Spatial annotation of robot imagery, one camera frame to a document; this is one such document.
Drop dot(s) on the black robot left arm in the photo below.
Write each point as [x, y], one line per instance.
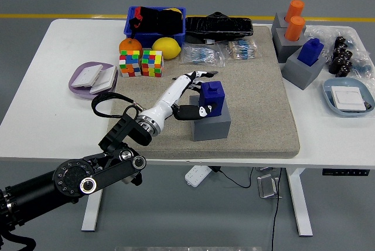
[35, 192]

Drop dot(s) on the light blue plastic tray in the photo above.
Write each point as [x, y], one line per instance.
[345, 82]

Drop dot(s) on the yellow item in bin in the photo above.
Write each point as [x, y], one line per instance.
[174, 9]

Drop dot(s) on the clear empty plastic bag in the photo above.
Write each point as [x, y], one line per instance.
[322, 32]

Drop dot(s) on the grey-brown table mat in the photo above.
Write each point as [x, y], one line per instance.
[249, 101]

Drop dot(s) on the white wall switch panel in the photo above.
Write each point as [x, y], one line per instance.
[86, 75]
[348, 98]
[104, 81]

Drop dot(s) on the small grey connector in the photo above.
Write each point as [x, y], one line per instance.
[366, 104]

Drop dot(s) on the blue plastic bin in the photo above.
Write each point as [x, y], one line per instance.
[140, 38]

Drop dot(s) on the clear bag of blue resistors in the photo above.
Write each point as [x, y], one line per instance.
[202, 56]

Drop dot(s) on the multicolour puzzle cube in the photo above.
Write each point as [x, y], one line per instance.
[130, 63]
[152, 63]

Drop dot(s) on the purple plastic tray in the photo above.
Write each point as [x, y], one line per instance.
[79, 92]

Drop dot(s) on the orange fruit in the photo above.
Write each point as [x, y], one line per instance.
[129, 45]

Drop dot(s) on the black wrapped keyboard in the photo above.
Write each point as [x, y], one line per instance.
[219, 26]

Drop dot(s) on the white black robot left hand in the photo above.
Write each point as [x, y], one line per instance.
[167, 101]

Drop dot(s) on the blue square seal stamp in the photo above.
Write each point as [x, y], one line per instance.
[310, 53]
[215, 94]

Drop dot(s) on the black cloth bag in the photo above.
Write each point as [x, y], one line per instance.
[161, 22]

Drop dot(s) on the silver metal bracket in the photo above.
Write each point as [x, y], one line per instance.
[266, 188]
[265, 169]

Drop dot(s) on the grey square seal holder block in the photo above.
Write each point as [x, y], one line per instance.
[299, 73]
[212, 129]

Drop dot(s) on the clear bag of mixed resistors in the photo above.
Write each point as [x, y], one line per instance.
[241, 49]

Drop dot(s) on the grey round seal holder block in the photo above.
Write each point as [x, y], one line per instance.
[285, 48]
[278, 22]

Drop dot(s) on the white table leg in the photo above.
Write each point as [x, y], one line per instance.
[300, 204]
[91, 218]

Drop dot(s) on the yellow lemon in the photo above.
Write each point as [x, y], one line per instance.
[165, 47]

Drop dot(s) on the clear bag of blue parts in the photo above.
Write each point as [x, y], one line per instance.
[363, 69]

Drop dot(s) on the black table control panel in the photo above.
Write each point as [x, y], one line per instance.
[345, 172]

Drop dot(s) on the orange round seal stamp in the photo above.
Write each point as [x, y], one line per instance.
[295, 9]
[294, 29]

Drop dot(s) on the white power strip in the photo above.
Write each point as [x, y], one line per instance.
[196, 176]

